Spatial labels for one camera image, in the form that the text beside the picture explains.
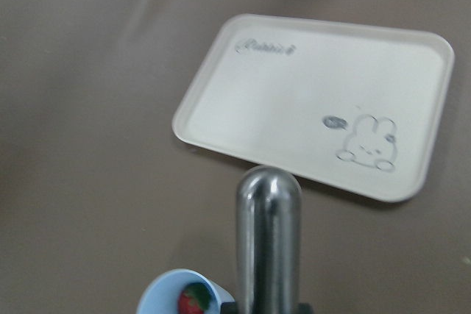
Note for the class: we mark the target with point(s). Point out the cream rabbit tray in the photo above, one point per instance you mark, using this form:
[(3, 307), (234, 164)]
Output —
[(352, 106)]

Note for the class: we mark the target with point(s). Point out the light blue plastic cup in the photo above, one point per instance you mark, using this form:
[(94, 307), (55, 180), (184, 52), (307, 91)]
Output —
[(162, 294)]

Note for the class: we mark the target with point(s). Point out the red strawberry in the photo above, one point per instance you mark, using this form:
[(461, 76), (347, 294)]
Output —
[(195, 298)]

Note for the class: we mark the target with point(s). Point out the steel muddler black tip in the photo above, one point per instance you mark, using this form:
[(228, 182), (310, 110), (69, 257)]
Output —
[(268, 205)]

